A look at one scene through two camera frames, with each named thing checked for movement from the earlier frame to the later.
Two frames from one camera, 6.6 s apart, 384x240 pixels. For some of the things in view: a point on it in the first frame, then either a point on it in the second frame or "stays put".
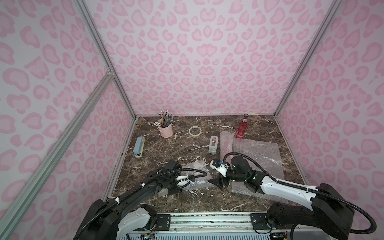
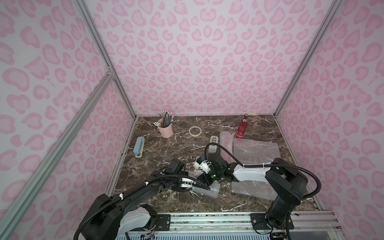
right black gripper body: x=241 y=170 → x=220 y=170
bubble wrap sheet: x=199 y=181 → x=214 y=188
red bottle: x=242 y=127 stays put
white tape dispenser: x=213 y=144 stays put
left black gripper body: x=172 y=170 stays put
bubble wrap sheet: x=226 y=145 stays put
